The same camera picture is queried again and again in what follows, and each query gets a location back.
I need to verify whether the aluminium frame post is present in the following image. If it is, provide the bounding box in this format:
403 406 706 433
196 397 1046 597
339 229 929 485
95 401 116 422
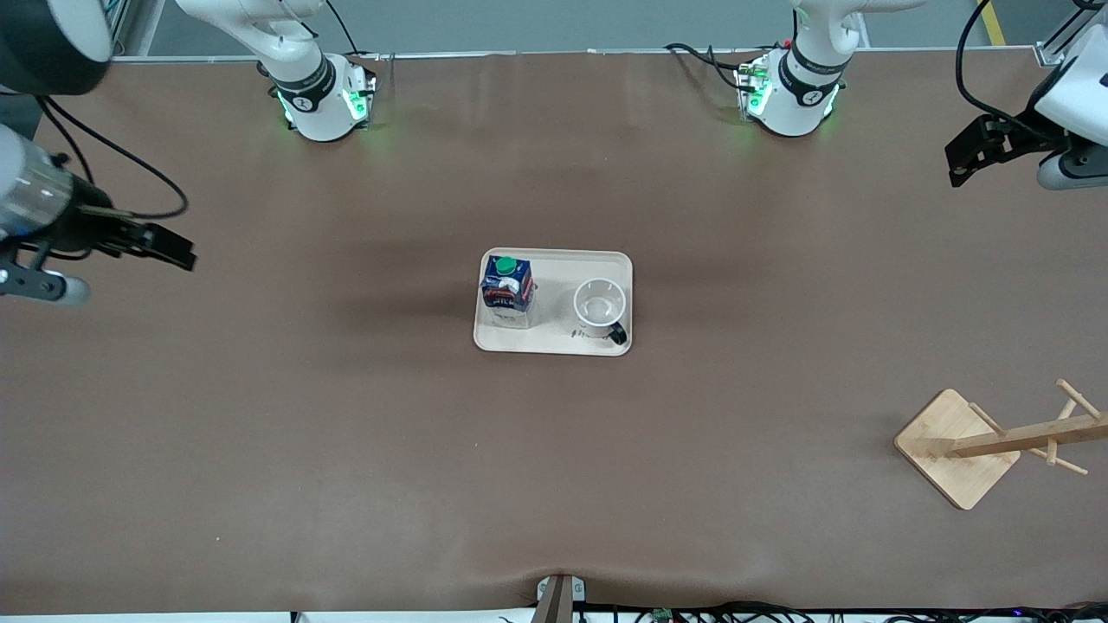
1034 0 1108 68

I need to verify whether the white tray with rabbit print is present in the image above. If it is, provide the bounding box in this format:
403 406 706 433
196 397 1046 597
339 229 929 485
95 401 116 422
473 247 635 357

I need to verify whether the black left base cable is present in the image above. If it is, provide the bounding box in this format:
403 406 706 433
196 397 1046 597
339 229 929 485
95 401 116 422
663 42 752 92

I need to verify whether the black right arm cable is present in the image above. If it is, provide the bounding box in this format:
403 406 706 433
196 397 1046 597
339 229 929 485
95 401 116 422
35 93 190 220

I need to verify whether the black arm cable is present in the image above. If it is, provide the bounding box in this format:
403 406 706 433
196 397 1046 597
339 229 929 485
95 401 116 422
35 93 190 220
955 0 1044 144

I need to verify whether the black right base cable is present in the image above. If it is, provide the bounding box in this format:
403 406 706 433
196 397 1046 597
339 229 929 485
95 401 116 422
322 0 383 63

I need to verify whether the wooden mug stand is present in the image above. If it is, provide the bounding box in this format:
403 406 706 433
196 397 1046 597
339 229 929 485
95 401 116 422
893 378 1108 511

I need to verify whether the blue milk carton green cap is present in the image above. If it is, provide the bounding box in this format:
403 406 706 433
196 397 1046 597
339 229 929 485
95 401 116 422
480 255 536 331

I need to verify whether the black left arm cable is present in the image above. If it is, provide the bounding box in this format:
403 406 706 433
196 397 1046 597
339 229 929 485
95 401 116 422
955 0 1044 144

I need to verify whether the white cup black handle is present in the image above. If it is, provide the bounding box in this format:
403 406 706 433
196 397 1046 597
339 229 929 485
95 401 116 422
572 277 629 348

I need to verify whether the black base cable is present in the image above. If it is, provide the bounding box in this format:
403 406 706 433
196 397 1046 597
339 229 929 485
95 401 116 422
322 0 383 63
663 42 752 92

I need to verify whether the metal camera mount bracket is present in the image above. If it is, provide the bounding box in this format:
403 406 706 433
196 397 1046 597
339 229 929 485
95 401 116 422
534 573 588 623

